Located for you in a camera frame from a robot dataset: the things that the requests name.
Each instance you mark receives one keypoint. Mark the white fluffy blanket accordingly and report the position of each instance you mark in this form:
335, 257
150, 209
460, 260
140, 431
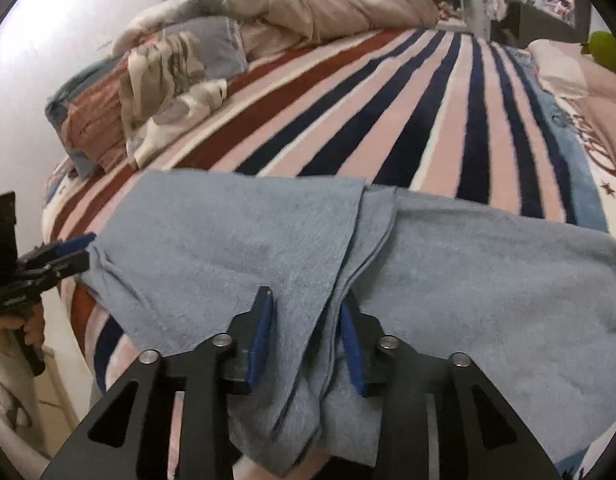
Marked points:
148, 20

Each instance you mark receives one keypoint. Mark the striped fleece blanket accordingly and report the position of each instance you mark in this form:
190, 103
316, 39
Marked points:
387, 110

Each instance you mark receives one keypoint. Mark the grey folded cloth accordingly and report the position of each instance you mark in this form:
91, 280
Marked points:
208, 45

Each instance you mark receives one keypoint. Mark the green plush toy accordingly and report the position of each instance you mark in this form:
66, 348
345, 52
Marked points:
602, 47

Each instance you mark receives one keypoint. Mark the small pink pillow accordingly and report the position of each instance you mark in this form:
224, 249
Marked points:
562, 67

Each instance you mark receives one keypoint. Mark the beige camouflage garment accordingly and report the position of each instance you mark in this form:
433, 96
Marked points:
163, 90

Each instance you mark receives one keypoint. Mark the person's left hand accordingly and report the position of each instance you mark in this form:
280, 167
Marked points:
34, 327

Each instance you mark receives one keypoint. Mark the grey pants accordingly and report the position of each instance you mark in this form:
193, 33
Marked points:
437, 310

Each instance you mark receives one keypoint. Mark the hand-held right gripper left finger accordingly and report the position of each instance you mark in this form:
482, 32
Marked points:
260, 340

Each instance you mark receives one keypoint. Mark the rust striped garment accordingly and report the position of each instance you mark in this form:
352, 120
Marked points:
95, 127

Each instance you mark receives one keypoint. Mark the blue denim jeans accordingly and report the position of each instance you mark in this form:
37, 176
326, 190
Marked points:
63, 105

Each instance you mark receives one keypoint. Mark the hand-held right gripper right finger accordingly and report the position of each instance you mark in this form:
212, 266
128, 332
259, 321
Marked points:
350, 355

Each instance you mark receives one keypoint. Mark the grey beige duvet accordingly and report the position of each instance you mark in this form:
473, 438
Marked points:
328, 5

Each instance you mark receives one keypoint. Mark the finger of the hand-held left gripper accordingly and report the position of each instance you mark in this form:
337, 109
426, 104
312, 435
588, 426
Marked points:
70, 245
58, 267

